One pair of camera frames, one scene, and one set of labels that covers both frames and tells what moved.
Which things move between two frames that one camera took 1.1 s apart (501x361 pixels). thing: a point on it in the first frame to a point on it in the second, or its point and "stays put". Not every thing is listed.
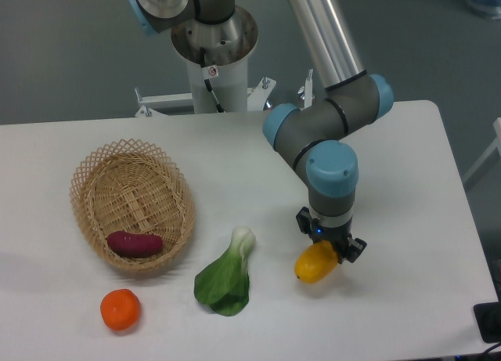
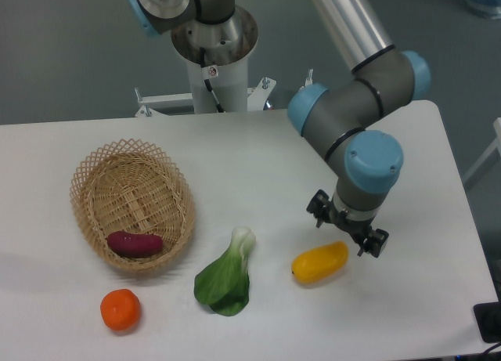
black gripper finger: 355,247 to 374,242
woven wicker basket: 132,185 stays put
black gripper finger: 308,225 to 320,207
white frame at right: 495,144 stays put
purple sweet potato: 133,244 stays put
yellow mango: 317,262 stays put
